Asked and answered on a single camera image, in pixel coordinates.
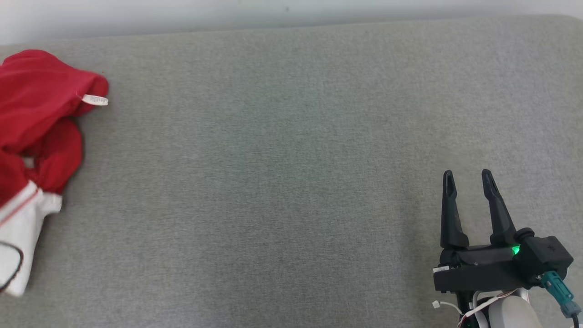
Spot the thin white wire bundle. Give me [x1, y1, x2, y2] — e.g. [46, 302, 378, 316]
[432, 289, 518, 328]

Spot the red jersey number 23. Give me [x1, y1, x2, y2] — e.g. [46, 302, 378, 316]
[0, 49, 109, 297]

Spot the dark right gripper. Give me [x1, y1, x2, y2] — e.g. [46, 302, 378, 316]
[433, 169, 531, 292]

